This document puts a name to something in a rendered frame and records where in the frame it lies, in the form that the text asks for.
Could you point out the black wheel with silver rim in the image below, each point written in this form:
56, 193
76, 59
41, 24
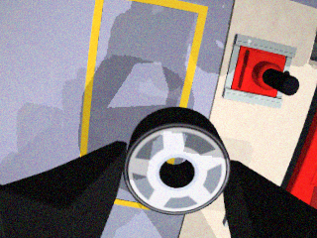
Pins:
176, 189

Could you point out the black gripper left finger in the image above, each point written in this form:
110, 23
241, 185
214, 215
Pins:
72, 201

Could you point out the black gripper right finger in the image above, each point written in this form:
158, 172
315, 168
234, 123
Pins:
256, 207

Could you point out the yellow rectangular outline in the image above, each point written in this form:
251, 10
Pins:
202, 13

